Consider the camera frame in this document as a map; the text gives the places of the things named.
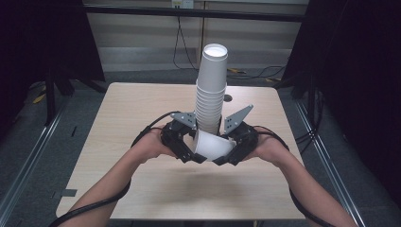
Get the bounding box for stack of white paper cups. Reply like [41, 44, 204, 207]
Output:
[193, 43, 229, 136]

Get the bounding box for metal floor rail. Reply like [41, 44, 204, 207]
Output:
[294, 99, 367, 227]
[0, 105, 65, 220]

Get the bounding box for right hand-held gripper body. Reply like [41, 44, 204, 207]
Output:
[222, 104, 260, 163]

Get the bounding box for person's right hand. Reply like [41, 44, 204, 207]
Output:
[243, 126, 293, 168]

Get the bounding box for dark curtain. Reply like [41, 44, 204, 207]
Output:
[0, 0, 107, 140]
[281, 0, 401, 200]

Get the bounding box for hanging black cable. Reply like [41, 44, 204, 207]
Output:
[172, 15, 201, 72]

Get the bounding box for black floor cables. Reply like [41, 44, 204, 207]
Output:
[226, 64, 288, 80]

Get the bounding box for black metal stand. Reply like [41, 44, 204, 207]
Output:
[43, 65, 59, 128]
[305, 75, 318, 135]

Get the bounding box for white wall socket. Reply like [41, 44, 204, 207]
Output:
[170, 0, 195, 9]

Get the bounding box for black horizontal bar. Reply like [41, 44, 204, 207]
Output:
[83, 5, 309, 23]

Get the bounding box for grey tape piece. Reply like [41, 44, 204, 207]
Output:
[60, 188, 78, 199]

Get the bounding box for black cable bundle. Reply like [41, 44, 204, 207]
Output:
[295, 91, 326, 155]

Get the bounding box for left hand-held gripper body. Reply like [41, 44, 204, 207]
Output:
[159, 111, 199, 159]

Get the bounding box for yellow tape strip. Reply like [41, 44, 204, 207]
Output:
[32, 92, 47, 105]

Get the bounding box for person's left hand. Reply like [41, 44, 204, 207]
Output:
[131, 125, 178, 166]

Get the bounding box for single white paper cup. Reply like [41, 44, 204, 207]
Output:
[192, 128, 237, 163]

